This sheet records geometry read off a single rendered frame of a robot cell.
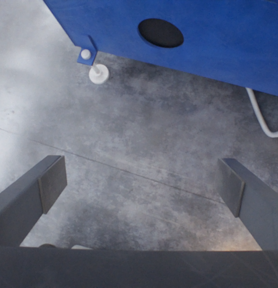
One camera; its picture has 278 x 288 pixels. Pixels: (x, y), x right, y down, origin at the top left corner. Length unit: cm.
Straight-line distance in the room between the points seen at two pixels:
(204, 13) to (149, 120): 53
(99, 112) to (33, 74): 43
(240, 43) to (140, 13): 29
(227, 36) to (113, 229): 85
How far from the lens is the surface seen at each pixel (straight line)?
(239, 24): 60
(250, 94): 105
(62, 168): 16
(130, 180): 94
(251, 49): 68
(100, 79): 105
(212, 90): 102
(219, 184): 17
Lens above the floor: 93
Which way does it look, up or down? 80 degrees down
